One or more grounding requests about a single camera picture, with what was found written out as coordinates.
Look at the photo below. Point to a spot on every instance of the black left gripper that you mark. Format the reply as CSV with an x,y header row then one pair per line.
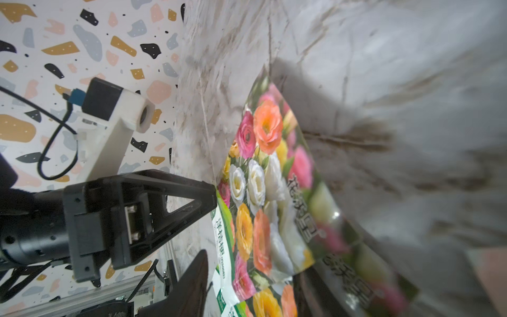
x,y
124,219

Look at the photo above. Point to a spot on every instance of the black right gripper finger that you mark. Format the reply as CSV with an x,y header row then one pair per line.
x,y
184,296

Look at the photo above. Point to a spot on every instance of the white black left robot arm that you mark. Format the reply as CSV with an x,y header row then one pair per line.
x,y
33,224

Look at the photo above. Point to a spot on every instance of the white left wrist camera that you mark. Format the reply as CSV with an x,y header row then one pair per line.
x,y
114,114

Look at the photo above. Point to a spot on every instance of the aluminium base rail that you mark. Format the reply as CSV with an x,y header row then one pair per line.
x,y
76,303

